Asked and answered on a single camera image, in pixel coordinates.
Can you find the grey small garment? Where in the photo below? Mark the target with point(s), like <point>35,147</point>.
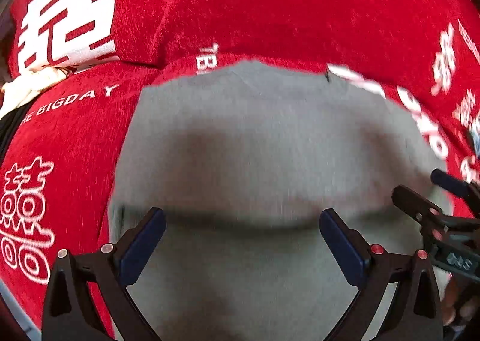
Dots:
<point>262,161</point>

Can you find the cream cloth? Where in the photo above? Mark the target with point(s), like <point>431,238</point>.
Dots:
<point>26,86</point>

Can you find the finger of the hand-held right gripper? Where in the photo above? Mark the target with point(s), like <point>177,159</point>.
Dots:
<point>448,179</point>
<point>410,200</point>

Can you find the dark cloth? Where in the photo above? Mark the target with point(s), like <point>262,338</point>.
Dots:
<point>9,127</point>

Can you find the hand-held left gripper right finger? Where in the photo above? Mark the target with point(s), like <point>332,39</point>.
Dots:
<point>343,247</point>

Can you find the person's right hand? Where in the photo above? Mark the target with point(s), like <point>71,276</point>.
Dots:
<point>453,303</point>

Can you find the red printed blanket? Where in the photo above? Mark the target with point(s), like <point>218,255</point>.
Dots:
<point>262,7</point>

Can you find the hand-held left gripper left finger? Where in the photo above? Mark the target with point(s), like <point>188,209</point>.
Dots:
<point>144,247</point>

